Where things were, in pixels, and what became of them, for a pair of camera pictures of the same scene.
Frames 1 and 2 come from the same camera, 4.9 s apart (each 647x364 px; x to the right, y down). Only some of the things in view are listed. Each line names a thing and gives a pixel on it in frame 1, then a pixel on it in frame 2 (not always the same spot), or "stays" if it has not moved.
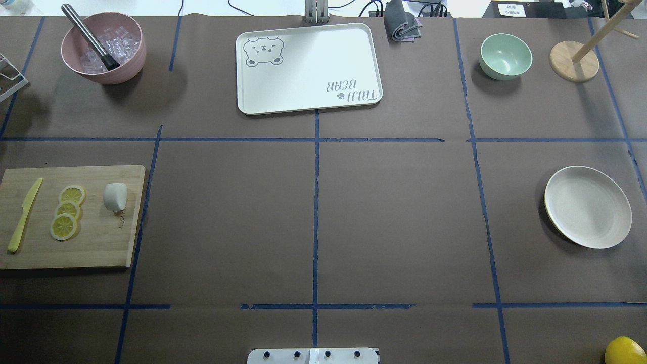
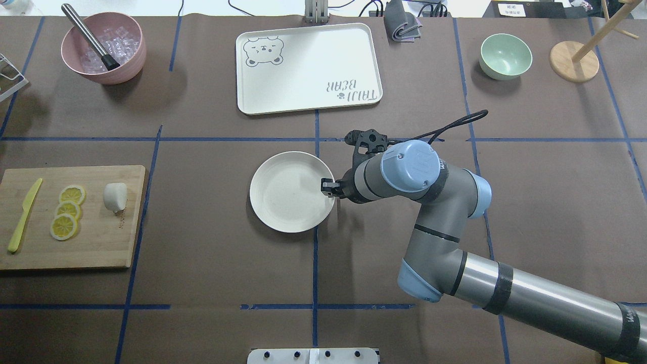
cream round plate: x=588 y=206 → x=285 y=191
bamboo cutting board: x=104 y=238 stays
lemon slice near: x=63 y=227 stays
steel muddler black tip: x=109 y=62 stays
